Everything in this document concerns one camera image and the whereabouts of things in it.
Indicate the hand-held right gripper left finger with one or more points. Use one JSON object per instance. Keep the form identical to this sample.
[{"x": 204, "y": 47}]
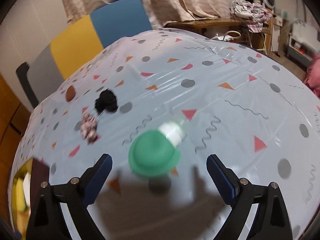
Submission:
[{"x": 98, "y": 180}]

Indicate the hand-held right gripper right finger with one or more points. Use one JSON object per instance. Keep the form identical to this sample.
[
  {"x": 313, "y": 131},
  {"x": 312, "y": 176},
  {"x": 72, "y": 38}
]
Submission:
[{"x": 222, "y": 180}]

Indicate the white bottle with green lid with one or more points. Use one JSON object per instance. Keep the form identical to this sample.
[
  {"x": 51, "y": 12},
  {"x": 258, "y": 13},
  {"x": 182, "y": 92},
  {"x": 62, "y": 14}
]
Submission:
[{"x": 152, "y": 155}]

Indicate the floral scrunchie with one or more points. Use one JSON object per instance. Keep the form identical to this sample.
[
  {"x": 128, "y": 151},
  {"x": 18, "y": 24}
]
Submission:
[{"x": 88, "y": 129}]

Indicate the black scrunchie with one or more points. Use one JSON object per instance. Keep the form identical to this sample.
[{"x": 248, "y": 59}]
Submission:
[{"x": 106, "y": 101}]

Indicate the patterned plastic tablecloth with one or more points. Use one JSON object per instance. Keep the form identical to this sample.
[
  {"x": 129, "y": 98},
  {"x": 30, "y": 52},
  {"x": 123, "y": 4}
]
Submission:
[{"x": 225, "y": 100}]

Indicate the wooden cabinet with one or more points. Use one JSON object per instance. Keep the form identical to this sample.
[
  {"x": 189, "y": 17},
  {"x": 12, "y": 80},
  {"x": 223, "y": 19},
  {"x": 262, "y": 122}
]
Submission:
[{"x": 8, "y": 115}]

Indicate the grey yellow blue chair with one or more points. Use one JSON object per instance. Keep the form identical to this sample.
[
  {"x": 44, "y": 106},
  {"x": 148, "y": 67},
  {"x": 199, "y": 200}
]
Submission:
[{"x": 75, "y": 42}]

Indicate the pink cloth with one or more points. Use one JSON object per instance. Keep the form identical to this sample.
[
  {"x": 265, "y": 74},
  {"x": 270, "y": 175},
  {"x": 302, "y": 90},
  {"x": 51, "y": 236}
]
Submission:
[{"x": 313, "y": 73}]

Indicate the white storage cabinet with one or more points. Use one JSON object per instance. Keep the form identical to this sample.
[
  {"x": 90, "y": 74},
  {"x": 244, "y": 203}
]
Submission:
[{"x": 300, "y": 46}]

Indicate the wooden side table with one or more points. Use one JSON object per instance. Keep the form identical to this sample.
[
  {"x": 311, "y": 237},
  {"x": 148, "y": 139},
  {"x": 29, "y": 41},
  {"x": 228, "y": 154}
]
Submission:
[{"x": 207, "y": 24}]

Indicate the pile of patterned clothes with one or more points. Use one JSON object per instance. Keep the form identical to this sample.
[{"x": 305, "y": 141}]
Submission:
[{"x": 250, "y": 11}]

